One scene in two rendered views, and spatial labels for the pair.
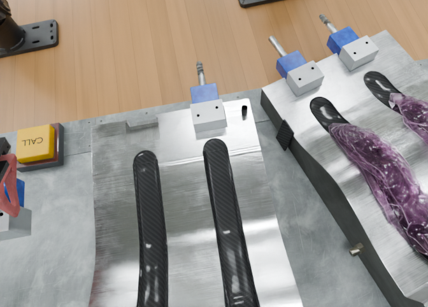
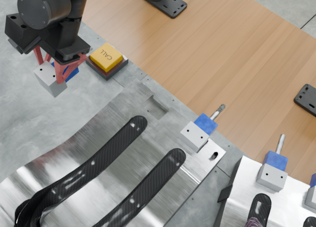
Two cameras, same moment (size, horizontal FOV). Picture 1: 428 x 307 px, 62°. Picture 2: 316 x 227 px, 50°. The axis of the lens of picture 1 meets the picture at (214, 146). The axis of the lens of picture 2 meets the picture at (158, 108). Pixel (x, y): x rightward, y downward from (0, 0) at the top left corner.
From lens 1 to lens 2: 0.18 m
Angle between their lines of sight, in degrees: 15
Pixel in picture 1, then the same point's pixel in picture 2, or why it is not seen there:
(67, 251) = (61, 122)
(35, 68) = (150, 20)
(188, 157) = (160, 145)
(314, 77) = (276, 182)
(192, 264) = (100, 195)
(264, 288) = not seen: outside the picture
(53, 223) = (70, 102)
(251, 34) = (280, 121)
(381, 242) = not seen: outside the picture
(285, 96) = (249, 174)
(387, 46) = not seen: outside the picture
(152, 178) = (132, 134)
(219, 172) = (165, 170)
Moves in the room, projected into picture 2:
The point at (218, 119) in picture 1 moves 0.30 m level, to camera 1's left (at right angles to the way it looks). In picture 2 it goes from (194, 143) to (92, 57)
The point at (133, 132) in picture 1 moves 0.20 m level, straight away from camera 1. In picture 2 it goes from (152, 102) to (176, 38)
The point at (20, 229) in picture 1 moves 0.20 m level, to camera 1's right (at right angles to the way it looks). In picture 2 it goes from (53, 90) to (122, 155)
